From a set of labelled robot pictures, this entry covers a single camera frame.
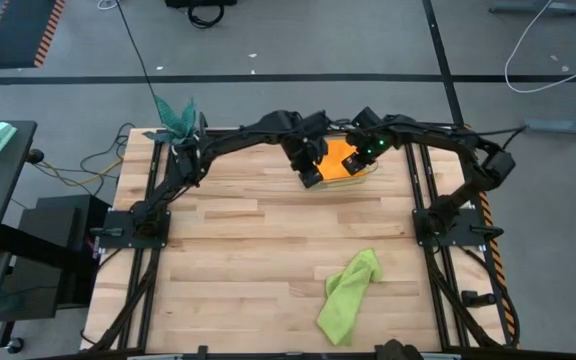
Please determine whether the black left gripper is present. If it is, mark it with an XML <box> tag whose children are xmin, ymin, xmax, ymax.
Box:
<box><xmin>280</xmin><ymin>112</ymin><xmax>330</xmax><ymax>190</ymax></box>

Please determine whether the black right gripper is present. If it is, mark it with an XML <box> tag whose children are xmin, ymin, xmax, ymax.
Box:
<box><xmin>341</xmin><ymin>107</ymin><xmax>403</xmax><ymax>177</ymax></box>

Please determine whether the clear plastic bin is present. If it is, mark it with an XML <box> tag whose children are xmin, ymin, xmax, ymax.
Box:
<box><xmin>297</xmin><ymin>127</ymin><xmax>380</xmax><ymax>191</ymax></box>

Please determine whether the orange microfiber towel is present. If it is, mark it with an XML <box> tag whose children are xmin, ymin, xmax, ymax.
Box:
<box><xmin>317</xmin><ymin>138</ymin><xmax>369</xmax><ymax>182</ymax></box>

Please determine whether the lime green microfiber towel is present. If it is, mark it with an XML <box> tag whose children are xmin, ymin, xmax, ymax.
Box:
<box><xmin>315</xmin><ymin>247</ymin><xmax>384</xmax><ymax>347</ymax></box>

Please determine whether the green plant in white pot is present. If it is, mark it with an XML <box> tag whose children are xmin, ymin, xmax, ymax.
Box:
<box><xmin>141</xmin><ymin>96</ymin><xmax>200</xmax><ymax>151</ymax></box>

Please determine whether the orange black hazard strip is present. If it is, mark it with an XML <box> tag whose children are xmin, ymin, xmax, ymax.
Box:
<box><xmin>477</xmin><ymin>189</ymin><xmax>520</xmax><ymax>347</ymax></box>

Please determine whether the black floor box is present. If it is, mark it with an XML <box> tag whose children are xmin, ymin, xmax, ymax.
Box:
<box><xmin>163</xmin><ymin>0</ymin><xmax>239</xmax><ymax>9</ymax></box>

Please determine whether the grey metal floor bar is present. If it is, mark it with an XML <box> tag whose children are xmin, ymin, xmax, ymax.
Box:
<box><xmin>488</xmin><ymin>0</ymin><xmax>576</xmax><ymax>16</ymax></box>
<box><xmin>521</xmin><ymin>97</ymin><xmax>576</xmax><ymax>137</ymax></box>

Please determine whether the black computer cabinet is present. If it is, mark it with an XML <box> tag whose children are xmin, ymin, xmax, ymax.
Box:
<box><xmin>0</xmin><ymin>193</ymin><xmax>114</xmax><ymax>322</ymax></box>

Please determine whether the black mat with orange stripes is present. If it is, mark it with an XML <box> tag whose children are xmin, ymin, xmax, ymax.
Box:
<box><xmin>0</xmin><ymin>0</ymin><xmax>67</xmax><ymax>70</ymax></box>

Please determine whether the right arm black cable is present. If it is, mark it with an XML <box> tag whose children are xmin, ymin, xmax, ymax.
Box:
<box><xmin>472</xmin><ymin>124</ymin><xmax>529</xmax><ymax>139</ymax></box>

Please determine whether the black table frame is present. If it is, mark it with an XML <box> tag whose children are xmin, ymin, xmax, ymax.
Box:
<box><xmin>81</xmin><ymin>122</ymin><xmax>519</xmax><ymax>360</ymax></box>

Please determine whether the black coiled cable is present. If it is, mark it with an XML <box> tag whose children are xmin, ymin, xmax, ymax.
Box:
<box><xmin>186</xmin><ymin>3</ymin><xmax>226</xmax><ymax>30</ymax></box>

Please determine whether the black floor cable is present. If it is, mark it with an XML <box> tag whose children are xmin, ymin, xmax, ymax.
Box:
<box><xmin>78</xmin><ymin>122</ymin><xmax>137</xmax><ymax>197</ymax></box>

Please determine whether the white floor cable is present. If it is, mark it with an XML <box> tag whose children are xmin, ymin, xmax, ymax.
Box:
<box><xmin>503</xmin><ymin>0</ymin><xmax>576</xmax><ymax>95</ymax></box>

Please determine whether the black hanging cable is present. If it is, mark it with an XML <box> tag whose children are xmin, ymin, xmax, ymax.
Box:
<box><xmin>115</xmin><ymin>0</ymin><xmax>159</xmax><ymax>101</ymax></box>

